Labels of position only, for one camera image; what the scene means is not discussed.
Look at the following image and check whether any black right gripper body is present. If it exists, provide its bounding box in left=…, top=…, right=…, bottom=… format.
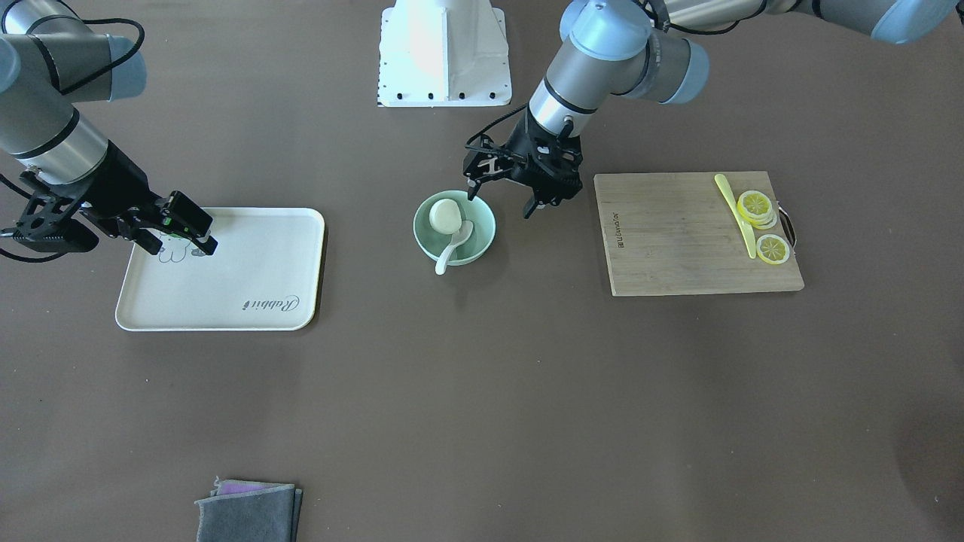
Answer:
left=81, top=141, right=213, bottom=242

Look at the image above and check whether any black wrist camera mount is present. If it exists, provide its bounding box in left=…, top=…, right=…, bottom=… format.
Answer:
left=2, top=169, right=99, bottom=253
left=462, top=134, right=519, bottom=184

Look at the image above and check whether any white steamed bun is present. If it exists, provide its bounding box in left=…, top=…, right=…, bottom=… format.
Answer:
left=429, top=198, right=462, bottom=236

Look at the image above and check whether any single lemon slice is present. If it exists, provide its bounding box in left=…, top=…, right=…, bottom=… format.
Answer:
left=756, top=234, right=792, bottom=265

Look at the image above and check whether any white ceramic spoon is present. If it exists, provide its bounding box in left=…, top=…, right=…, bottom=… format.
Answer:
left=435, top=220, right=474, bottom=276

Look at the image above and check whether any yellow plastic knife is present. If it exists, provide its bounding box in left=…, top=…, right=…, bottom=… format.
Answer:
left=714, top=174, right=757, bottom=260

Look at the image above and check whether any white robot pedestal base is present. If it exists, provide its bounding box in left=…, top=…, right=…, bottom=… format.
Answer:
left=377, top=1, right=512, bottom=108

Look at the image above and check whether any light green ceramic bowl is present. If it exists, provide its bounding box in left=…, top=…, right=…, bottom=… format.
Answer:
left=413, top=190, right=496, bottom=266

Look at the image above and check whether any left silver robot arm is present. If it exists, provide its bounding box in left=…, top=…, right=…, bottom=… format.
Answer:
left=462, top=1, right=962, bottom=217

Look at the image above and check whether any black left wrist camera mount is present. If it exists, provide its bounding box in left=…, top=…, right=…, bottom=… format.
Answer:
left=462, top=134, right=519, bottom=184

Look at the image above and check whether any lemon slice stack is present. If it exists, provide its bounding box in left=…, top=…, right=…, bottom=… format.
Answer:
left=737, top=190, right=778, bottom=230

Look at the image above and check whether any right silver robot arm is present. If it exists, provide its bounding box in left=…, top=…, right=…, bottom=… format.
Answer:
left=1, top=1, right=218, bottom=262

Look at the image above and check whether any wooden cutting board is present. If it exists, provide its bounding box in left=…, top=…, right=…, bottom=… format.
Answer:
left=593, top=172, right=804, bottom=297

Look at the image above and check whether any grey folded cloth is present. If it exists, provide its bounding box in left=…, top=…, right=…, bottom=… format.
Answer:
left=195, top=477, right=303, bottom=541

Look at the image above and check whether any cream rabbit tray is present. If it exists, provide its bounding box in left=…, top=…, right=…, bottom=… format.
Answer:
left=116, top=207, right=326, bottom=330

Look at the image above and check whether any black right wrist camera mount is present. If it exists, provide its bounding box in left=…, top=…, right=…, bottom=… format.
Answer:
left=2, top=169, right=99, bottom=253

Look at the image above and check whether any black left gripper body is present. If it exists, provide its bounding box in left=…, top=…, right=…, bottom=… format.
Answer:
left=505, top=112, right=583, bottom=202

